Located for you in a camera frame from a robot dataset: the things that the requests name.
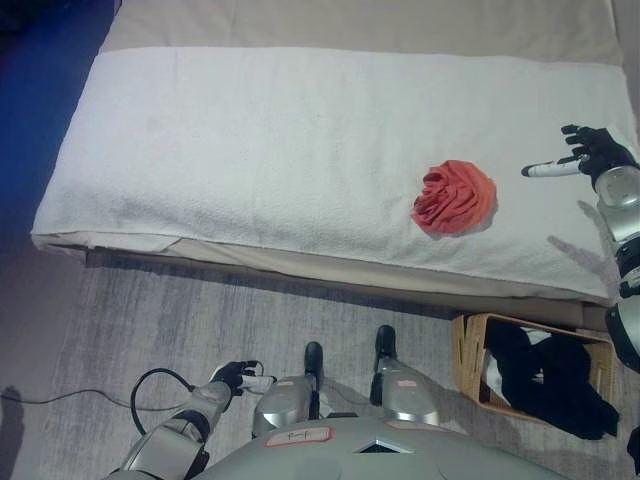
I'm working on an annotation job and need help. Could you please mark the silver left robot leg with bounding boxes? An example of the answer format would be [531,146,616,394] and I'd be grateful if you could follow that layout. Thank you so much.
[252,375,321,439]

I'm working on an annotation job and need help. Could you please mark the silver robot leg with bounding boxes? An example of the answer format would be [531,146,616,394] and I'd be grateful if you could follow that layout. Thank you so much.
[372,357,441,426]
[252,375,321,439]

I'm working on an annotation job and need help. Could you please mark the red crumpled cloth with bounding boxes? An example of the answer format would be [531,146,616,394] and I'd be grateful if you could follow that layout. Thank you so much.
[409,158,499,235]

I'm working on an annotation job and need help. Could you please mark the black left robot foot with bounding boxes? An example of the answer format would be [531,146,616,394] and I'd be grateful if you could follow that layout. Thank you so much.
[303,341,325,381]

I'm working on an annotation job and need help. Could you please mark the silver robot torso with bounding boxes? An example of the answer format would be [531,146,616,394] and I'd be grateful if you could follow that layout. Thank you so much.
[199,417,571,480]

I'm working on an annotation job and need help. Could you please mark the wicker laundry basket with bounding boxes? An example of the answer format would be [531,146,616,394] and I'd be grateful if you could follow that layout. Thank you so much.
[451,312,617,426]

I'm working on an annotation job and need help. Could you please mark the black garment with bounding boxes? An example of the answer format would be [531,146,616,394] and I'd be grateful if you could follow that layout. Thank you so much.
[479,322,621,442]

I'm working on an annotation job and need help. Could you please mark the white terry blanket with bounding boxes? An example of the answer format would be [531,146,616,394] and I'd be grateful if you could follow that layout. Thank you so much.
[29,45,636,304]

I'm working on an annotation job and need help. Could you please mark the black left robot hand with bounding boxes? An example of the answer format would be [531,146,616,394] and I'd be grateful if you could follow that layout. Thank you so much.
[209,358,277,397]

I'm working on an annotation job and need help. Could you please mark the black right robot foot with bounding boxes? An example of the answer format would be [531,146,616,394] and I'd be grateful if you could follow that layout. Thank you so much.
[374,324,398,364]

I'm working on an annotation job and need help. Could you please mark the blue floor mat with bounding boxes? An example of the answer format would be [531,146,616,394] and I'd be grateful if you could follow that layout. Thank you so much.
[0,0,124,251]

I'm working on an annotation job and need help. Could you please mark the silver right robot leg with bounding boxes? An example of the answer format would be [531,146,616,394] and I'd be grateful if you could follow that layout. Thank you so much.
[372,357,441,426]

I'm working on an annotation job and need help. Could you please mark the white garment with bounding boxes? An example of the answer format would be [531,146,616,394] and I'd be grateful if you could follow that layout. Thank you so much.
[482,329,551,397]

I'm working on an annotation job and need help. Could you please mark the grey rug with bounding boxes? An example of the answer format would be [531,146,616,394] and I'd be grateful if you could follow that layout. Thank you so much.
[49,249,640,480]

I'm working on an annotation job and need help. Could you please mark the black robot foot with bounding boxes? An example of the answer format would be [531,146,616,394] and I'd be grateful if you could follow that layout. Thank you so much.
[303,341,325,381]
[374,324,398,364]

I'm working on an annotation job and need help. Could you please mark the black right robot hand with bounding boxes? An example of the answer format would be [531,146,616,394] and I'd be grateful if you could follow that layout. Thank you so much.
[520,123,640,190]

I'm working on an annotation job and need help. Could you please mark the black cable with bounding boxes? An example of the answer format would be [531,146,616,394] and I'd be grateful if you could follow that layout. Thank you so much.
[0,367,196,436]

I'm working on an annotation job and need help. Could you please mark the bed with beige sheet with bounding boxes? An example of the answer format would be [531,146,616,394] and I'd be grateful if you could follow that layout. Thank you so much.
[37,0,626,301]

